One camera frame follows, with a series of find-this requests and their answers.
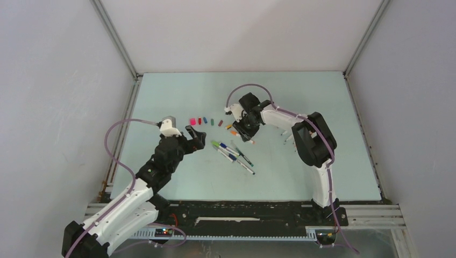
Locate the left aluminium frame post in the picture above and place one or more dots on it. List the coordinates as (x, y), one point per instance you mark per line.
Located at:
(122, 51)

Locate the green gel pen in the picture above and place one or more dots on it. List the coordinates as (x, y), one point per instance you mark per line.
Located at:
(242, 154)

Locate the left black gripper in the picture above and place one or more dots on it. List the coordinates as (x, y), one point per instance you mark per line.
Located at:
(196, 143)

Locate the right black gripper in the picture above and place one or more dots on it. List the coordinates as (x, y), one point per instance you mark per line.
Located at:
(246, 135)

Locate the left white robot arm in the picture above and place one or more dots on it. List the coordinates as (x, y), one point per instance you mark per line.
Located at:
(138, 205)

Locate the grey capped marker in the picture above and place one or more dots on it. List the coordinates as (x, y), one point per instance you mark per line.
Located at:
(224, 154)

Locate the aluminium frame post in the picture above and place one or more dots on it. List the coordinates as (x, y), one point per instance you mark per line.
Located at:
(122, 51)
(379, 13)

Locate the grey cable duct rail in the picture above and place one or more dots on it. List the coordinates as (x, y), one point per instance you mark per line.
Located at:
(152, 233)

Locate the right aluminium frame post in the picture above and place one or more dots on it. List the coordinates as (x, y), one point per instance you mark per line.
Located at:
(379, 13)

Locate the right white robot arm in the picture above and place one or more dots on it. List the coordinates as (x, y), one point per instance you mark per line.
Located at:
(313, 139)

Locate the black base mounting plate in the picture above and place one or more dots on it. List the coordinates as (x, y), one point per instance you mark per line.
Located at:
(249, 217)

